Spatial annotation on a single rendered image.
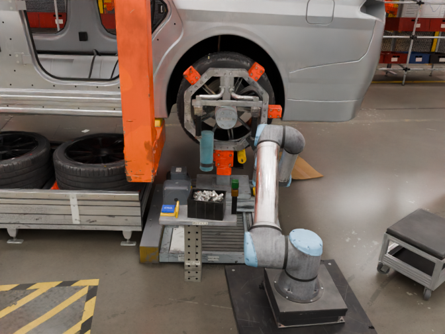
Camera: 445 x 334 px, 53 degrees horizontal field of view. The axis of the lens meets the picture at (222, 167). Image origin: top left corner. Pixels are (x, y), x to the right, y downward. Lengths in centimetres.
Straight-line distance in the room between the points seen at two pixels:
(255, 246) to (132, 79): 114
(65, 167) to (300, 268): 172
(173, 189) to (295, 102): 100
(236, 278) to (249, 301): 17
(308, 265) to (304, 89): 142
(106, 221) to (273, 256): 137
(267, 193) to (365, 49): 139
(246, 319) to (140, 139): 116
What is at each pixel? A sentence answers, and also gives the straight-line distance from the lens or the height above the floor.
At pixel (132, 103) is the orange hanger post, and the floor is 101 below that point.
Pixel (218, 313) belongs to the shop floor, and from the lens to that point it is 255.
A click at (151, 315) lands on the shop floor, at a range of 256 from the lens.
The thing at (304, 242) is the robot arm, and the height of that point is 67.
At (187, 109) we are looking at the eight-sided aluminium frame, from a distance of 290.
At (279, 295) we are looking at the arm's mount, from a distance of 209.
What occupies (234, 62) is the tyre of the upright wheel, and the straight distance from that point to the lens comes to 290.
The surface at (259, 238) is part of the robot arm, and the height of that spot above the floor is 66.
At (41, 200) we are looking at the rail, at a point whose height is 33.
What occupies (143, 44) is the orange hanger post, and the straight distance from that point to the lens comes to 244.
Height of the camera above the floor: 177
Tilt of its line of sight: 25 degrees down
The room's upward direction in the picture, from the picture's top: 2 degrees clockwise
